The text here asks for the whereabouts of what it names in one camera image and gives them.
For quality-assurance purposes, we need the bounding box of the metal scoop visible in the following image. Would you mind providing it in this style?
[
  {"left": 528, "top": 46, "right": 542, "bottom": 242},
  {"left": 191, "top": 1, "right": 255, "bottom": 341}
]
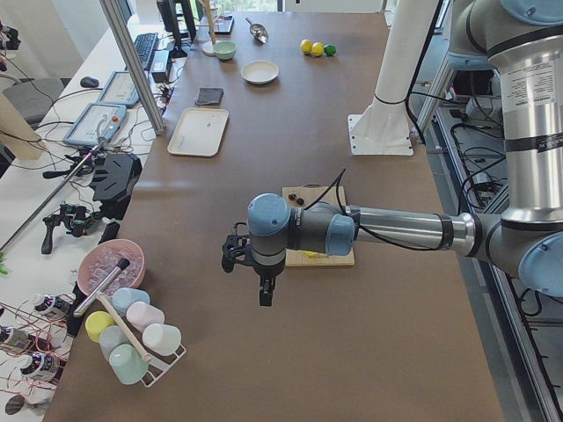
[{"left": 245, "top": 17, "right": 269, "bottom": 44}]

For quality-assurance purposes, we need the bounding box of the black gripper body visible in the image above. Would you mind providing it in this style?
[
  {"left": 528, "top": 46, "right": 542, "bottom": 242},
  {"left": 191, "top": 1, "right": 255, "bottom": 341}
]
[{"left": 254, "top": 264, "right": 278, "bottom": 290}]

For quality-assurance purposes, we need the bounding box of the grey folded cloth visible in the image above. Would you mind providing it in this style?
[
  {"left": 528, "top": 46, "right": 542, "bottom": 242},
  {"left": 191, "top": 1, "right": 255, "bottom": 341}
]
[{"left": 195, "top": 87, "right": 223, "bottom": 106}]

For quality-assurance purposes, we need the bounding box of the white round plate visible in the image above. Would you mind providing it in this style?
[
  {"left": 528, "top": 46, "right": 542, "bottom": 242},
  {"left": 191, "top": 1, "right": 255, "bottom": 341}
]
[{"left": 241, "top": 61, "right": 280, "bottom": 85}]

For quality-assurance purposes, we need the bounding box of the yellow lemon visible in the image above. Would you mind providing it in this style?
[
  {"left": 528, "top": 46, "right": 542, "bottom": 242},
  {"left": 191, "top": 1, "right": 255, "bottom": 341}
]
[
  {"left": 300, "top": 39, "right": 313, "bottom": 55},
  {"left": 310, "top": 42, "right": 325, "bottom": 57}
]

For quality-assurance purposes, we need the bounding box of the aluminium frame post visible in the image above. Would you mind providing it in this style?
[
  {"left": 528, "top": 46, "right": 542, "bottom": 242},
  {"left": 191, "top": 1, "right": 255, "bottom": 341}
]
[{"left": 99, "top": 0, "right": 165, "bottom": 135}]

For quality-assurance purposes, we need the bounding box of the wooden cutting board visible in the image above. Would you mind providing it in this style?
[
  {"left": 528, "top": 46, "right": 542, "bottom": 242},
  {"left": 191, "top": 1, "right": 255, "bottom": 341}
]
[{"left": 281, "top": 184, "right": 355, "bottom": 268}]

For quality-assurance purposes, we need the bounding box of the white rectangular tray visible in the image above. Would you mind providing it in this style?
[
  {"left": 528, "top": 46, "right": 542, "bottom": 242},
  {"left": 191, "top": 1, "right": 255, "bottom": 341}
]
[{"left": 167, "top": 107, "right": 229, "bottom": 157}]

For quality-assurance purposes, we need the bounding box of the pink bowl with ice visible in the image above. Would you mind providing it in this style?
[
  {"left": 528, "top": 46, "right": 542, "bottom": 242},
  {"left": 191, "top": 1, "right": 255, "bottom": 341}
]
[{"left": 77, "top": 239, "right": 146, "bottom": 296}]

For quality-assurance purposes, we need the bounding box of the teach pendant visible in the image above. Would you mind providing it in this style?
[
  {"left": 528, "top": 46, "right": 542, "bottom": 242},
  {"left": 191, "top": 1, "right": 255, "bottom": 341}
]
[
  {"left": 98, "top": 71, "right": 140, "bottom": 108},
  {"left": 62, "top": 102, "right": 128, "bottom": 147}
]

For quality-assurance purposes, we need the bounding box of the black monitor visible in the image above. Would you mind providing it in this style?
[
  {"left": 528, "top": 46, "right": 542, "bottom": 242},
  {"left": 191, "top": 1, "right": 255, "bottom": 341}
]
[{"left": 156, "top": 0, "right": 196, "bottom": 59}]

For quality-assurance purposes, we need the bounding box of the green lime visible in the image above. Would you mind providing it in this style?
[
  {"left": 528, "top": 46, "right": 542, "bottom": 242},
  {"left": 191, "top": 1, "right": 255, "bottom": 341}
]
[{"left": 324, "top": 44, "right": 337, "bottom": 56}]

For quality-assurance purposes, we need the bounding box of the computer mouse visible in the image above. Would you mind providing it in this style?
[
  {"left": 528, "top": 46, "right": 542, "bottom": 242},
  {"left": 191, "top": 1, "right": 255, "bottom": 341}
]
[{"left": 80, "top": 76, "right": 99, "bottom": 88}]

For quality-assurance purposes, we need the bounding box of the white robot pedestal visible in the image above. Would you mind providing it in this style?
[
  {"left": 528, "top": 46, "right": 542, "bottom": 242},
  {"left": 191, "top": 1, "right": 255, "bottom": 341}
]
[{"left": 348, "top": 0, "right": 442, "bottom": 156}]

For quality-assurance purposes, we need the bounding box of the white cup rack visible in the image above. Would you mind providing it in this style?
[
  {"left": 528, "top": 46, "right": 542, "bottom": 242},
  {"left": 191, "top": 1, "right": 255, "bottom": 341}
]
[{"left": 85, "top": 287, "right": 187, "bottom": 388}]

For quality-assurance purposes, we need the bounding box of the black keyboard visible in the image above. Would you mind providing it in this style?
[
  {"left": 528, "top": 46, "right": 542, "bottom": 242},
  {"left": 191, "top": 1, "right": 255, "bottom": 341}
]
[{"left": 134, "top": 33, "right": 158, "bottom": 70}]

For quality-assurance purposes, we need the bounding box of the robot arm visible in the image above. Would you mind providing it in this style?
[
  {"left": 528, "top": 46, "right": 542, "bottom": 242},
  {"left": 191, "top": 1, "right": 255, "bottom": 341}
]
[{"left": 245, "top": 1, "right": 562, "bottom": 306}]

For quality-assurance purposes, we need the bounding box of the green bowl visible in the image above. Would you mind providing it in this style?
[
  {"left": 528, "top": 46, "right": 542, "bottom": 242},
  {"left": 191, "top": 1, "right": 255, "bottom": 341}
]
[{"left": 213, "top": 40, "right": 237, "bottom": 61}]

